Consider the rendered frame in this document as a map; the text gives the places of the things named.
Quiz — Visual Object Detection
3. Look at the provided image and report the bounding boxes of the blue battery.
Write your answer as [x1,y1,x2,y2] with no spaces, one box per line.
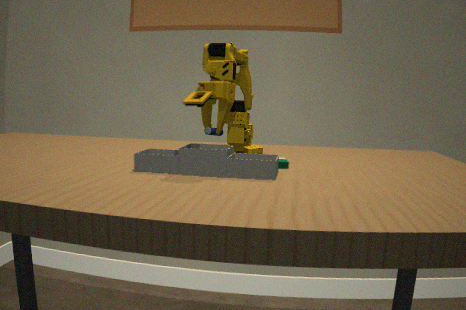
[204,127,223,136]

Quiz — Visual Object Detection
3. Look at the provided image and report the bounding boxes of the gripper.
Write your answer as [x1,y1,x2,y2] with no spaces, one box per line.
[183,79,235,135]

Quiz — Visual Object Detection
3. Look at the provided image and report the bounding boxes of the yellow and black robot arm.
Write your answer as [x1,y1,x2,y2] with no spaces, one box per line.
[202,43,263,154]

